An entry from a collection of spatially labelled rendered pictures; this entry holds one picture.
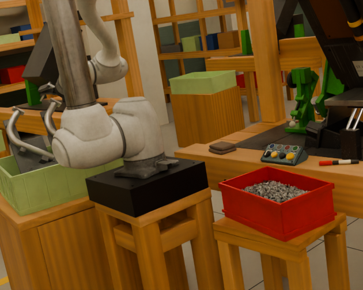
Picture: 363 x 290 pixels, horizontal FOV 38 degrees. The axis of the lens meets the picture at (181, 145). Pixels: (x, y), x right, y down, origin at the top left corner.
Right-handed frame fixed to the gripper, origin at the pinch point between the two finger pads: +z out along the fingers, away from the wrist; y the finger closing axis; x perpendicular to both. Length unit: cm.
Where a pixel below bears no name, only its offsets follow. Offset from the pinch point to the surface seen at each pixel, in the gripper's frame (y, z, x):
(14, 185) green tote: -0.5, -14.2, 46.9
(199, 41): -171, 420, -413
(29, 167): -3.8, 6.9, 30.5
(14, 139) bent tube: 8.0, 2.1, 23.7
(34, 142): -0.7, 7.1, 18.6
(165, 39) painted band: -155, 595, -513
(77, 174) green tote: -21.3, -15.1, 31.3
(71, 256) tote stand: -35, -6, 62
